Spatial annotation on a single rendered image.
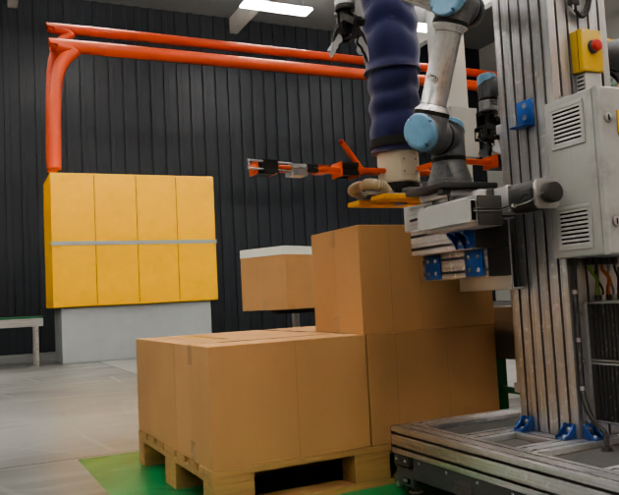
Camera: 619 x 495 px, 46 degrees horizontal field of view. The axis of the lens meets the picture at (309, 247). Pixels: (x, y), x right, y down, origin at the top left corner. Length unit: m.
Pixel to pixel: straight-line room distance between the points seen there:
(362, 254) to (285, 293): 1.92
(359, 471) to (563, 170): 1.25
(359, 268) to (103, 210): 7.56
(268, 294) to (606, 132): 2.90
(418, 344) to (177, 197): 7.73
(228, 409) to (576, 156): 1.33
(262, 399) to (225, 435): 0.17
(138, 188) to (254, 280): 5.58
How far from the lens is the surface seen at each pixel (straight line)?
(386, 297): 2.70
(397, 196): 2.83
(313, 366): 2.55
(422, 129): 2.37
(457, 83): 4.57
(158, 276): 10.06
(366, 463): 2.69
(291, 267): 4.57
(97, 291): 9.89
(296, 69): 11.66
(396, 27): 3.06
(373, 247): 2.69
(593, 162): 2.17
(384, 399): 2.70
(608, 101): 2.21
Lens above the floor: 0.69
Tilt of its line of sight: 4 degrees up
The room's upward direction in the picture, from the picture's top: 3 degrees counter-clockwise
